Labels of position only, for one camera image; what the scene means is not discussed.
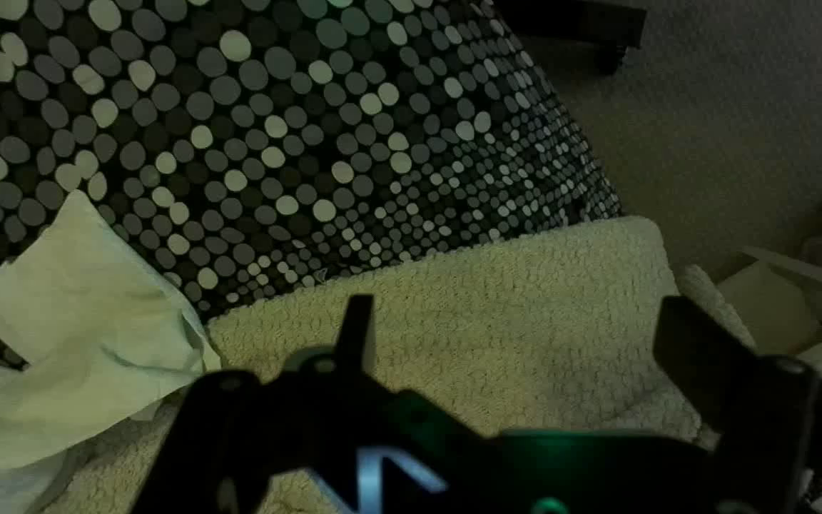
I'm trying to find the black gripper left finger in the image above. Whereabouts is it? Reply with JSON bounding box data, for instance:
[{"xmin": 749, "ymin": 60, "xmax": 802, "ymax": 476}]
[{"xmin": 331, "ymin": 290, "xmax": 375, "ymax": 376}]

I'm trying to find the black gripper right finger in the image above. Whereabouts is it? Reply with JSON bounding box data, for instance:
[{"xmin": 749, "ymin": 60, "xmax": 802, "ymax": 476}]
[{"xmin": 651, "ymin": 294, "xmax": 822, "ymax": 514}]

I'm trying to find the white pillow case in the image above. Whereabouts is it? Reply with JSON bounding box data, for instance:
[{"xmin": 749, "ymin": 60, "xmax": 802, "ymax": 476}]
[{"xmin": 0, "ymin": 187, "xmax": 226, "ymax": 479}]

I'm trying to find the cream knitted blanket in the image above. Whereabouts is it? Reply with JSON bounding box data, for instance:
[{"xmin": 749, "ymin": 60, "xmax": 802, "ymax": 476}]
[{"xmin": 41, "ymin": 213, "xmax": 711, "ymax": 514}]

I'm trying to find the black dotted bedspread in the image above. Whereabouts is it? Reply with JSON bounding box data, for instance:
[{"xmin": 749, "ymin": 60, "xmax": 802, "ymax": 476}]
[{"xmin": 0, "ymin": 0, "xmax": 624, "ymax": 369}]

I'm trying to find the dark low furniture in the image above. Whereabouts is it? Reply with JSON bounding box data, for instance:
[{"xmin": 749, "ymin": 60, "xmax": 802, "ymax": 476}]
[{"xmin": 494, "ymin": 0, "xmax": 651, "ymax": 77}]

